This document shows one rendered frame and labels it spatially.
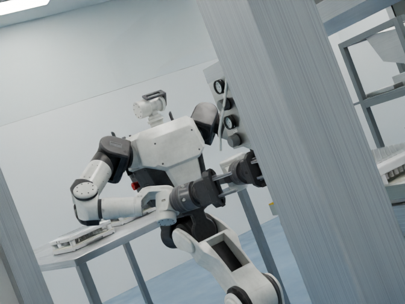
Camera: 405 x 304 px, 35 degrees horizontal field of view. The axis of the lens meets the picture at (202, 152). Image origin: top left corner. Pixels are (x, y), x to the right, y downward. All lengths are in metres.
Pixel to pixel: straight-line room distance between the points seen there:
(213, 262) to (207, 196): 0.40
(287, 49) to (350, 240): 0.14
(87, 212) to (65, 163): 4.43
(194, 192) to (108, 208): 0.29
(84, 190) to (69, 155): 4.43
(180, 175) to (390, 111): 6.12
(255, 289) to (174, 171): 0.51
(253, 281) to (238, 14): 1.85
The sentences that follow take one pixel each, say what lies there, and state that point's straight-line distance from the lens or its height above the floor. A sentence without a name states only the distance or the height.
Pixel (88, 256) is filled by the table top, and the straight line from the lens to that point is 2.87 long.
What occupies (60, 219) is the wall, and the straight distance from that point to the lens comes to 6.42.
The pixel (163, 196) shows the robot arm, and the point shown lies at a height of 1.05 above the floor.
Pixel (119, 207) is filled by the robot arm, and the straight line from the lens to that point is 2.06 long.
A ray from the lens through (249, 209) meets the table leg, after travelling 3.43.
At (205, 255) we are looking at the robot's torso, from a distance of 2.30.
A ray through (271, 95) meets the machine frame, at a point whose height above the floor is 1.19.
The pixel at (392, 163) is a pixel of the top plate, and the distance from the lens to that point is 1.47.
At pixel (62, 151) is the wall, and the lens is 6.50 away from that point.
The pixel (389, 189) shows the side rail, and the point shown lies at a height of 0.94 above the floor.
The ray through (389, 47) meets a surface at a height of 1.30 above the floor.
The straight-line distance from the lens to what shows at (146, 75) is 1.71.
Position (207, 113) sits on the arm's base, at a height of 1.26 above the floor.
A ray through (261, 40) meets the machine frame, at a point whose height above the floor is 1.23.
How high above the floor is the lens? 1.18
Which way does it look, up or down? 1 degrees down
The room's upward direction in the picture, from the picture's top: 21 degrees counter-clockwise
